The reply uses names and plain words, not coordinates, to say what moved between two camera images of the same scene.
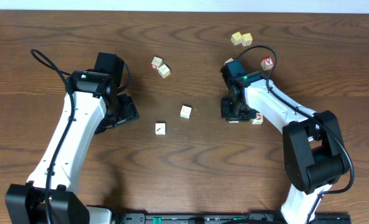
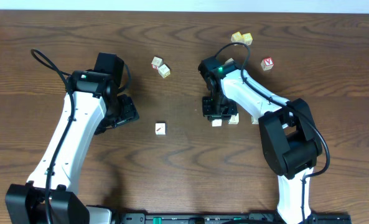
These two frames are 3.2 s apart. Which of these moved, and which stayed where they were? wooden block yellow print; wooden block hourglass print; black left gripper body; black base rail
Moved: wooden block hourglass print
Stayed: wooden block yellow print; black base rail; black left gripper body
